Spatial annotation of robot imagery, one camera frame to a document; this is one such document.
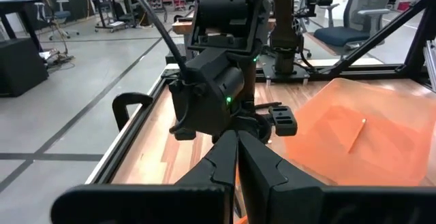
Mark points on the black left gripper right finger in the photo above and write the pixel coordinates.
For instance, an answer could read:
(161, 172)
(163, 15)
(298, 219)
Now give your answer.
(255, 176)

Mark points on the white blue office chair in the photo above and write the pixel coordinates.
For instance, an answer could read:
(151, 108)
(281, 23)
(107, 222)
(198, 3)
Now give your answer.
(58, 13)

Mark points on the black table clamp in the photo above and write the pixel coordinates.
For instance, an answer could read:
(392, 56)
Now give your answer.
(131, 99)

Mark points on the blue grey office chair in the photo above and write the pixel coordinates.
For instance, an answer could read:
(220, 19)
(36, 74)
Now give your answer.
(340, 35)

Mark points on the black upright frame post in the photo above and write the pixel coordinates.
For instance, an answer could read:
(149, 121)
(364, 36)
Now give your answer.
(420, 43)

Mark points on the black table end rail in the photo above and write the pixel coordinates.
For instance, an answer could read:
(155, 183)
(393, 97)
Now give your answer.
(357, 70)

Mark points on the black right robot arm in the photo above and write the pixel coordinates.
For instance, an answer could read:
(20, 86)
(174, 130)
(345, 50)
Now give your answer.
(231, 6)

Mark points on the black cabinet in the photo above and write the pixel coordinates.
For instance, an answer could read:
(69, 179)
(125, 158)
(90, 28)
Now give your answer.
(20, 67)

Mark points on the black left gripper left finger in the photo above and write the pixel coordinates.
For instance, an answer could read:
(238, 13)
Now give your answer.
(218, 162)

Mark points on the black desk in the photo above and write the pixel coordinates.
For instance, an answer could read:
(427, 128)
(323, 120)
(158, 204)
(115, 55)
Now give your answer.
(17, 2)

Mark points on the black diagonal frame strut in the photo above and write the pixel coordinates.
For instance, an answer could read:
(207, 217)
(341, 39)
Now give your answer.
(381, 35)

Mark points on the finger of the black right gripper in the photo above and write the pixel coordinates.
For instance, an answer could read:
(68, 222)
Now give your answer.
(282, 120)
(185, 135)

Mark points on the orange translucent plastic bin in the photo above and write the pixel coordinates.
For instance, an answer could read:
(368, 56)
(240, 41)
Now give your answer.
(391, 149)

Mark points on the black table edge rail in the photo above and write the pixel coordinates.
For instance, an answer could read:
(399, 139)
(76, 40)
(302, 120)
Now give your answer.
(136, 132)

